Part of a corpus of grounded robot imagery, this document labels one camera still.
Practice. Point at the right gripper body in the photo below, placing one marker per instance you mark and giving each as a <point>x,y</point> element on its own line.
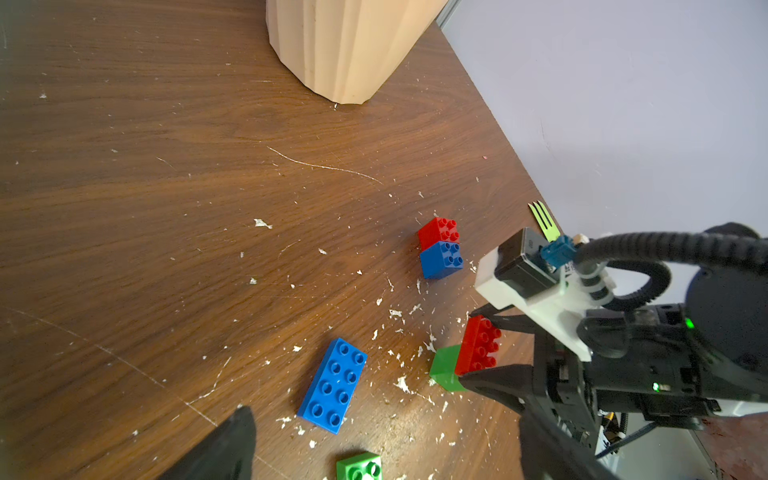
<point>642,362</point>

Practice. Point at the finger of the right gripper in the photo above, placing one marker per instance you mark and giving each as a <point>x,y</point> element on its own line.
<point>509,385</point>
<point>515,323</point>

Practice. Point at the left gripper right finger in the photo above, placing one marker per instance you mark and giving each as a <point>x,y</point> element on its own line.
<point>548,453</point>

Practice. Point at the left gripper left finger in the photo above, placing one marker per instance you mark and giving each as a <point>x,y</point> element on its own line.
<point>226,453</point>

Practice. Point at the long red lego brick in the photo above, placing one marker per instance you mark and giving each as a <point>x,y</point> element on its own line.
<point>479,344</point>

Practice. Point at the green lego brick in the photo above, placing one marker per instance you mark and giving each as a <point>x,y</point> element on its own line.
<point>443,367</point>
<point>364,466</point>

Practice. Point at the small blue lego brick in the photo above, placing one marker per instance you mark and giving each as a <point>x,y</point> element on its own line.
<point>441,260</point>

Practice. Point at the long blue lego brick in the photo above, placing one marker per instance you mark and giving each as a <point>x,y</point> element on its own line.
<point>328,398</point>

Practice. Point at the small red lego brick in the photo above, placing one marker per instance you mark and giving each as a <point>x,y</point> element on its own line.
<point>438,230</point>

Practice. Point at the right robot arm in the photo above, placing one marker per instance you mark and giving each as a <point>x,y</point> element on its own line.
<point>720,278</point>

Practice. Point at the green garden fork toy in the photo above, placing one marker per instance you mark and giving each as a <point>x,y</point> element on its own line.
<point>545,221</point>

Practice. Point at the beige ribbed flower pot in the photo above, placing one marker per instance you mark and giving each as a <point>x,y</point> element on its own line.
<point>344,51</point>

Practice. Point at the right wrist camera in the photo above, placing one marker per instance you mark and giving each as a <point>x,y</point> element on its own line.
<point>515,279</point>

